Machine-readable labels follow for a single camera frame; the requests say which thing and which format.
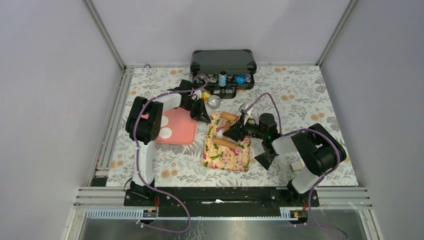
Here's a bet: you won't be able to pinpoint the pink plastic tray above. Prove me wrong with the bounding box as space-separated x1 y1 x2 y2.
155 107 198 146

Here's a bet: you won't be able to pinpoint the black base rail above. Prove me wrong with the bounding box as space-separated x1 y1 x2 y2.
123 186 320 218

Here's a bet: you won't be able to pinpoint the wooden double-ended rolling pin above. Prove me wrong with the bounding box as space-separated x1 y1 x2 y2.
212 112 238 149

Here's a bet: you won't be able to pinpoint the orange green sticky notes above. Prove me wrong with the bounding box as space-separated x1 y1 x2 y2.
201 91 212 102

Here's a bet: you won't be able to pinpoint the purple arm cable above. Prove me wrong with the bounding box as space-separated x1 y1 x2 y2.
132 74 210 235
245 92 349 240

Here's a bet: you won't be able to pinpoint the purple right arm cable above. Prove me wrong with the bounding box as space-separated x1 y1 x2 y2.
245 92 349 240

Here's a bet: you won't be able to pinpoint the blue white chip stack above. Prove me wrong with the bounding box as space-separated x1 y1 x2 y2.
218 71 227 88

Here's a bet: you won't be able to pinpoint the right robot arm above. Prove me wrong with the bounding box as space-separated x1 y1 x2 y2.
223 105 347 206

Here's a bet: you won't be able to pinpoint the blue small blind button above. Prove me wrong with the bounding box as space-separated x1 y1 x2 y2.
235 74 246 84

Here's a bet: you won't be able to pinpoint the floral yellow tray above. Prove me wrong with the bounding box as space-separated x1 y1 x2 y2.
202 112 252 172

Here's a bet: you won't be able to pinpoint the white dough wrapper upper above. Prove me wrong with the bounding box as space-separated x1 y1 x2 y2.
160 115 169 127

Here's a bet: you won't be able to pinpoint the black poker chip case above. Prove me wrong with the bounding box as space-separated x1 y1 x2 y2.
190 49 258 99

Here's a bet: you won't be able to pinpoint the white dough wrapper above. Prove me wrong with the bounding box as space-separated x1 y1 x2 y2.
159 127 173 139
160 115 169 127

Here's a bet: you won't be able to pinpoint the white dough wrapper lower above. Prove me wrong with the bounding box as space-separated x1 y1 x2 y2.
159 127 173 139

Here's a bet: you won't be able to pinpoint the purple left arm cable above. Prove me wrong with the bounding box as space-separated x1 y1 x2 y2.
132 74 210 235

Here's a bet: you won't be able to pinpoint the round metal cutter ring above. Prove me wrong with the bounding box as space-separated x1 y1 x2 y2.
207 95 222 110

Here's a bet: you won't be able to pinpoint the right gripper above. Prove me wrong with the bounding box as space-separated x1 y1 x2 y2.
223 114 267 143

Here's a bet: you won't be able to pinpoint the white green eraser block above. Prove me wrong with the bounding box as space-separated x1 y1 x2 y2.
290 160 305 172

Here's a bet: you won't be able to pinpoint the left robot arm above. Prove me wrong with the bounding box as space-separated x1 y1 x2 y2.
125 78 212 206

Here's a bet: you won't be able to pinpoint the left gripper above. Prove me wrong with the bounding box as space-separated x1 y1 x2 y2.
181 97 211 124

